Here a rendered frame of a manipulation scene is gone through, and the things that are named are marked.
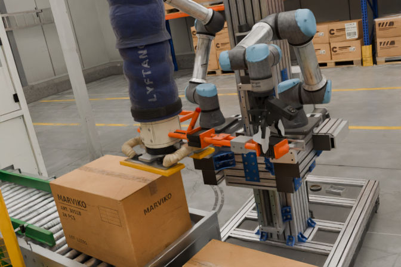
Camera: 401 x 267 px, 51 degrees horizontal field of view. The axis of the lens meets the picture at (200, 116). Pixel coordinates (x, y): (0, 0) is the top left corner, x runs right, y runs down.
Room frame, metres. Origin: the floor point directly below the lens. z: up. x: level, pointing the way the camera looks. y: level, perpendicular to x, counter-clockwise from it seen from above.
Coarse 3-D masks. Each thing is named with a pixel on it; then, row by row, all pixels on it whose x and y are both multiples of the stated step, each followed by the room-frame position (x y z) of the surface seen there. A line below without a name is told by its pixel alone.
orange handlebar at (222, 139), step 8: (184, 112) 2.05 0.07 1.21; (192, 112) 2.00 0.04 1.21; (184, 120) 1.94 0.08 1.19; (176, 136) 1.68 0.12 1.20; (184, 136) 1.65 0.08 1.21; (216, 136) 1.54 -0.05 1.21; (224, 136) 1.53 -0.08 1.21; (232, 136) 1.52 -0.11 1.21; (216, 144) 1.53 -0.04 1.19; (224, 144) 1.49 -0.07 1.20; (248, 144) 1.41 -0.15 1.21; (280, 152) 1.31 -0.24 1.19
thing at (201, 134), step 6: (186, 132) 1.62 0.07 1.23; (192, 132) 1.64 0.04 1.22; (198, 132) 1.63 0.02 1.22; (204, 132) 1.58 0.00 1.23; (210, 132) 1.60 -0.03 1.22; (192, 138) 1.59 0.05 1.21; (198, 138) 1.56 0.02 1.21; (192, 144) 1.59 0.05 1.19; (198, 144) 1.56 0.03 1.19; (204, 144) 1.57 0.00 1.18; (210, 144) 1.59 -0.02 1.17
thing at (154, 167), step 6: (138, 156) 1.77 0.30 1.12; (120, 162) 1.82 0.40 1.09; (126, 162) 1.79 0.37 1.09; (132, 162) 1.77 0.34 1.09; (138, 162) 1.75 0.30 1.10; (144, 162) 1.73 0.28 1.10; (150, 162) 1.72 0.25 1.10; (156, 162) 1.71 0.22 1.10; (162, 162) 1.68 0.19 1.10; (138, 168) 1.72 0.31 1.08; (144, 168) 1.69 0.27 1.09; (150, 168) 1.66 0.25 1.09; (156, 168) 1.65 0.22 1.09; (162, 168) 1.62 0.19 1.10; (168, 168) 1.62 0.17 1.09; (174, 168) 1.61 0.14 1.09; (180, 168) 1.63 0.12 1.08; (162, 174) 1.60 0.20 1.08; (168, 174) 1.58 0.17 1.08
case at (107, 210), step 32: (96, 160) 2.33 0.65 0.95; (64, 192) 2.02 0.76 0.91; (96, 192) 1.86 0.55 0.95; (128, 192) 1.79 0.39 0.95; (160, 192) 1.89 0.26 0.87; (64, 224) 2.09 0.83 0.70; (96, 224) 1.88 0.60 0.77; (128, 224) 1.72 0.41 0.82; (160, 224) 1.86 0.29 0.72; (96, 256) 1.93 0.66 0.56; (128, 256) 1.75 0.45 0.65
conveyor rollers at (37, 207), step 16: (16, 192) 3.13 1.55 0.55; (32, 192) 3.06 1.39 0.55; (48, 192) 3.04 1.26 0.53; (16, 208) 2.83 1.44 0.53; (32, 208) 2.75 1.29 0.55; (48, 208) 2.73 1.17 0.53; (32, 224) 2.54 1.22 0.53; (48, 224) 2.45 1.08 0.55; (192, 224) 2.13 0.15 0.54; (32, 240) 2.27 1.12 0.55; (64, 240) 2.21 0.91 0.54; (80, 256) 1.99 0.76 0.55
